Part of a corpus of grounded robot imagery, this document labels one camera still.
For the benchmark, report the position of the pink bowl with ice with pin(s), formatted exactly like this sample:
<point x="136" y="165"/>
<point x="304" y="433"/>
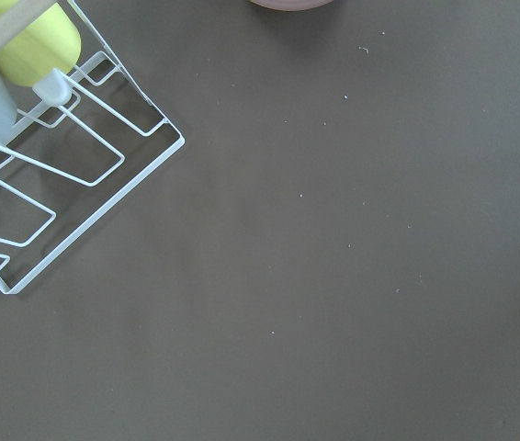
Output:
<point x="291" y="5"/>

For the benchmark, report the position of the yellow plastic cup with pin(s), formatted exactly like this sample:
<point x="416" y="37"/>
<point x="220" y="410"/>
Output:
<point x="52" y="41"/>

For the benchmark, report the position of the white wire cup rack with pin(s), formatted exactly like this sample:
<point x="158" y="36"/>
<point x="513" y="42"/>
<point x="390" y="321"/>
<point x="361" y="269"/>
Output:
<point x="81" y="142"/>

